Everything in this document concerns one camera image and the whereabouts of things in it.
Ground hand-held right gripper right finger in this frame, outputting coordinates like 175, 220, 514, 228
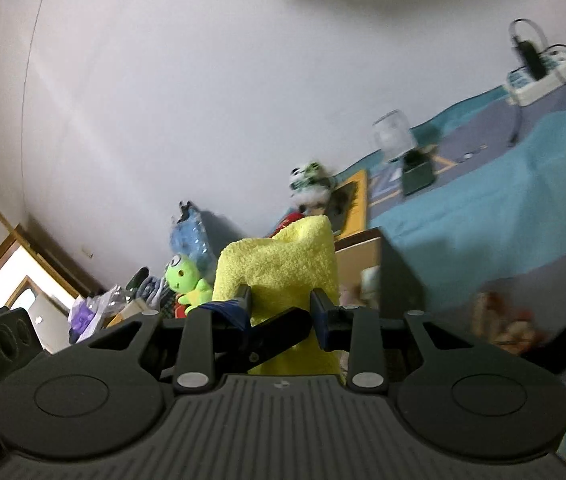
309, 287, 474, 392

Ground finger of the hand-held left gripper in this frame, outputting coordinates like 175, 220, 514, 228
213, 307, 312, 376

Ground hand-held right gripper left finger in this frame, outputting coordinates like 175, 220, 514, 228
85, 284, 254, 395

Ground yellow towel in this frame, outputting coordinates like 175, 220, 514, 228
211, 214, 348, 388

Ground brown cardboard box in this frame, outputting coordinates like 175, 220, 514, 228
334, 226, 426, 312

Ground green frog plush toy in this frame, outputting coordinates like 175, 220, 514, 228
164, 254, 214, 309

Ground blue plush toy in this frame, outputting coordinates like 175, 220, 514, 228
169, 201, 212, 263

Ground clear plastic bags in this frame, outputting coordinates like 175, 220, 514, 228
67, 284, 131, 347

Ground yellow framed tablet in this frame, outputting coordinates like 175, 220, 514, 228
328, 169, 368, 238

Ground panda plush toy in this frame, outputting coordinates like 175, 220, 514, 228
287, 161, 338, 213

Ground red patterned scarf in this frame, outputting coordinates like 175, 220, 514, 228
472, 291, 536, 357

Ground clear square mirror stand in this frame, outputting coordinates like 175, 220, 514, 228
372, 109, 412, 163

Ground blue printed bedsheet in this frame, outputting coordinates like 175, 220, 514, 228
333, 57, 566, 480

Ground black sock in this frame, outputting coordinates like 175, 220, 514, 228
519, 319, 566, 375

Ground white power strip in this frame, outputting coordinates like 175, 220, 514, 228
506, 50, 566, 108

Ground black charger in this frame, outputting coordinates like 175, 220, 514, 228
510, 19, 550, 82

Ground wooden door frame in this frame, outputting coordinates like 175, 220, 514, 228
0, 209, 106, 356

